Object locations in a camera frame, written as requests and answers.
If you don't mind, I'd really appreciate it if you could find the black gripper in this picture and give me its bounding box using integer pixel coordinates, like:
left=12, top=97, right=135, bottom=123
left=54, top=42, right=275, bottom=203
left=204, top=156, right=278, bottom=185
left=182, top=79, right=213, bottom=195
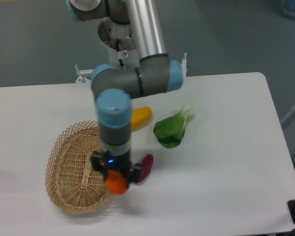
left=90, top=151, right=143, bottom=185

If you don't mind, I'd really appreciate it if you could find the orange fruit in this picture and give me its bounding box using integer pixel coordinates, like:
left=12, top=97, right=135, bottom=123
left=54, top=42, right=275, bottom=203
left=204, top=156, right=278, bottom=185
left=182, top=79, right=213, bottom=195
left=105, top=170, right=128, bottom=195

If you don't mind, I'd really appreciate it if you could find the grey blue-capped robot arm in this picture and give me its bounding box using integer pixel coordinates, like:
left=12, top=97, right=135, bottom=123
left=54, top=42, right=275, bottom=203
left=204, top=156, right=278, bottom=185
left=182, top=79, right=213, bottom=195
left=66, top=0, right=185, bottom=186

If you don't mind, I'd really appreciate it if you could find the woven wicker basket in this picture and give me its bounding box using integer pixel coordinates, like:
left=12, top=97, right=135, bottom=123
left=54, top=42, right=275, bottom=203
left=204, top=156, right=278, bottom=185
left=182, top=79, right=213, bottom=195
left=45, top=120, right=112, bottom=214

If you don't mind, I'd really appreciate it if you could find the purple sweet potato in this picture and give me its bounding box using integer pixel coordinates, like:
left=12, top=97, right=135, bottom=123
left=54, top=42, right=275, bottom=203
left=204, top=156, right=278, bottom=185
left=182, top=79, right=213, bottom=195
left=138, top=154, right=154, bottom=184

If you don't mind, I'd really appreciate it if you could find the yellow mango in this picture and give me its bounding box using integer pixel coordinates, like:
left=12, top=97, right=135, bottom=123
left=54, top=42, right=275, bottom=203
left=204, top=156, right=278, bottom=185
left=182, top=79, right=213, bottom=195
left=131, top=106, right=152, bottom=131

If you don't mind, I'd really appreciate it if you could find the green bok choy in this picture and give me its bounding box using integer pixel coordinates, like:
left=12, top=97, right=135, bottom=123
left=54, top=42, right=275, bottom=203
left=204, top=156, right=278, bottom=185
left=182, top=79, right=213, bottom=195
left=153, top=105, right=195, bottom=148

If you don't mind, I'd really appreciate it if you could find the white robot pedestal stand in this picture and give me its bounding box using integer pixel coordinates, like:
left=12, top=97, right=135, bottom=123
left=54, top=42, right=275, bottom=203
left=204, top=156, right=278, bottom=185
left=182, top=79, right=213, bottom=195
left=74, top=18, right=189, bottom=83

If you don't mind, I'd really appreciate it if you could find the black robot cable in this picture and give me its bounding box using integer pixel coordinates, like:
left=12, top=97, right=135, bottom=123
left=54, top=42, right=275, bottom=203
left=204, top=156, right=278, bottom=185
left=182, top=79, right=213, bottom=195
left=116, top=38, right=128, bottom=72

